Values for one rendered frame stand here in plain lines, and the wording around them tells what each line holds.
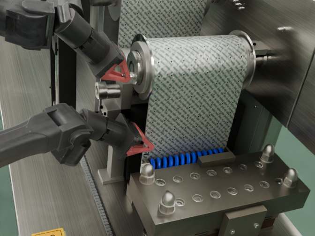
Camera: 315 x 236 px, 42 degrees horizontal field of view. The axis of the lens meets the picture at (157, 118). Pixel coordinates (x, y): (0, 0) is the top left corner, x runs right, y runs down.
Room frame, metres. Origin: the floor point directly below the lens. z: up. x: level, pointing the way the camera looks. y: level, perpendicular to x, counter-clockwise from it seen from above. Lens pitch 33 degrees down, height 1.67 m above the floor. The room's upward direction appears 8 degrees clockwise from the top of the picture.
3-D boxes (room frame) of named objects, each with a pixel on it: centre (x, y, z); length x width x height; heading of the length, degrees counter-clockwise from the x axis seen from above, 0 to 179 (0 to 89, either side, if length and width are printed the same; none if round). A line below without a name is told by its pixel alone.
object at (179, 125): (0.83, -0.08, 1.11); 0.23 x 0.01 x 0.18; 116
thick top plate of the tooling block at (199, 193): (0.74, -0.17, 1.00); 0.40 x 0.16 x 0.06; 116
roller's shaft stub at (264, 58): (0.96, -0.21, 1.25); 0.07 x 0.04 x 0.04; 116
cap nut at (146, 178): (0.71, 0.00, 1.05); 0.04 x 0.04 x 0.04
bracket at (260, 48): (0.96, -0.21, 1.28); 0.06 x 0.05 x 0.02; 116
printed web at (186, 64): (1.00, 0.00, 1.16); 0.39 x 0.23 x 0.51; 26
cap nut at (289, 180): (0.77, -0.33, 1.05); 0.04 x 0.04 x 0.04
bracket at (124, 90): (0.84, 0.11, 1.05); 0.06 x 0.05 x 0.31; 116
